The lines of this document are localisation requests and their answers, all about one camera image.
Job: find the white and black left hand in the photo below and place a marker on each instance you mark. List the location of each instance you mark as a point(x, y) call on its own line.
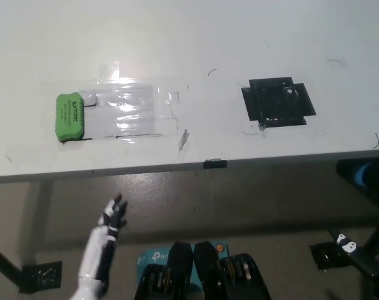
point(95, 253)

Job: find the black and white right hand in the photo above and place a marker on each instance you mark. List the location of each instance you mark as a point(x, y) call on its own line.
point(352, 250)

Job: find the green whiteboard eraser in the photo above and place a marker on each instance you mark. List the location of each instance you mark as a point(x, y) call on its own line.
point(70, 115)

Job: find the black floor tape patch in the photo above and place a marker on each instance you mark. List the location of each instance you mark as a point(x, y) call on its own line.
point(42, 278)
point(325, 256)

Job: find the teal router box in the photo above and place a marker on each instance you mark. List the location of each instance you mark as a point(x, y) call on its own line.
point(155, 256)

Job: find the black and blue object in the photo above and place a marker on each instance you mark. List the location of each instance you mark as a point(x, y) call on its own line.
point(361, 175)

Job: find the small black tape strip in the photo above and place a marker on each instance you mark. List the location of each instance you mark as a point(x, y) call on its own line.
point(215, 164)

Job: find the clear tape patch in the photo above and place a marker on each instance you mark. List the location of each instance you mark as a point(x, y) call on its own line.
point(130, 106)

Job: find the black square tape patch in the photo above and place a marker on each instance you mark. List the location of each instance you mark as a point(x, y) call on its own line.
point(277, 103)

